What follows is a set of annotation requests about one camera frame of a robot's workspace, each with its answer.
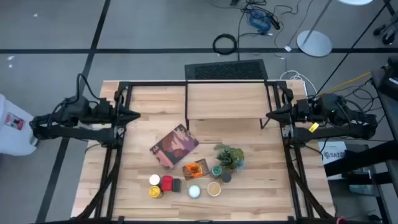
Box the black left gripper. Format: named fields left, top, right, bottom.
left=93, top=98, right=141, bottom=126

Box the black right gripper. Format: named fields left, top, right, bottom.
left=266, top=98, right=313, bottom=125

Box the red-lid patterned tin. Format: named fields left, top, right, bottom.
left=160, top=175, right=174, bottom=192

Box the yellow-lid spice jar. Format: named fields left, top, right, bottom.
left=148, top=185, right=164, bottom=199

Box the gold-lid sesame jar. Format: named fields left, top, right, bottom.
left=206, top=181, right=222, bottom=198

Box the grey metal mounting plate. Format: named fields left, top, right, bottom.
left=281, top=126, right=296, bottom=138

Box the Yosemite landscape notebook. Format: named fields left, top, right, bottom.
left=149, top=123, right=200, bottom=171

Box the white paper sign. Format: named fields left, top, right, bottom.
left=318, top=141, right=348, bottom=166

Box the succulent plant black pot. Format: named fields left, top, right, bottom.
left=213, top=143, right=246, bottom=175

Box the black floor mat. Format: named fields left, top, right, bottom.
left=184, top=58, right=269, bottom=80

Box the grey round-base floor stand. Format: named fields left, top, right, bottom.
left=296, top=0, right=333, bottom=58

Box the green-lid oregano jar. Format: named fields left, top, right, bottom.
left=210, top=164, right=223, bottom=179

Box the orange taco seasoning packet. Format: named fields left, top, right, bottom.
left=182, top=158, right=211, bottom=181

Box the patterned candle tin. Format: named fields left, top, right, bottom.
left=187, top=184, right=202, bottom=199

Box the white plastic bin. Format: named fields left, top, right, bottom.
left=0, top=93, right=39, bottom=156

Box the black caster base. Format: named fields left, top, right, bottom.
left=372, top=12, right=398, bottom=46

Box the white round disc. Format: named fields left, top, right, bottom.
left=337, top=0, right=374, bottom=6

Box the white cable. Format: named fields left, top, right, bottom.
left=279, top=70, right=318, bottom=96

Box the wooden shelf black frame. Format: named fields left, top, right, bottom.
left=185, top=80, right=272, bottom=144

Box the yellow cable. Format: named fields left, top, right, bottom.
left=317, top=72, right=373, bottom=96

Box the black floor cable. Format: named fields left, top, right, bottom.
left=236, top=6, right=249, bottom=62

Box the black coiled cable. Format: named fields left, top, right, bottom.
left=212, top=33, right=238, bottom=56

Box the blue cable bundle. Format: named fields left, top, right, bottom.
left=248, top=9, right=272, bottom=32

